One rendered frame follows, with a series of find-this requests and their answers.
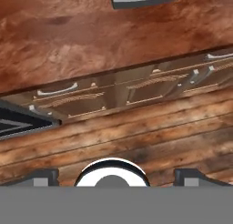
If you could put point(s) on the white and black round object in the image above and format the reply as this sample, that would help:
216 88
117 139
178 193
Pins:
91 173

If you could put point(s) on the brown wooden drawer front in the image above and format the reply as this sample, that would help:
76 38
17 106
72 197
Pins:
88 89
194 60
139 74

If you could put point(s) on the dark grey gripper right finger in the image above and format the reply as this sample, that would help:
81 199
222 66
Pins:
185 176

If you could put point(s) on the black oven door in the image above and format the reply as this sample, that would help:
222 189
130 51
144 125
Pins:
21 121

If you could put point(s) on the brown wooden cupboard door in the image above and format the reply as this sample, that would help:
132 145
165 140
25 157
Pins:
218 77
151 89
82 104

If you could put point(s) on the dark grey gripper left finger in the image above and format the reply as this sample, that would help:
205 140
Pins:
45 176

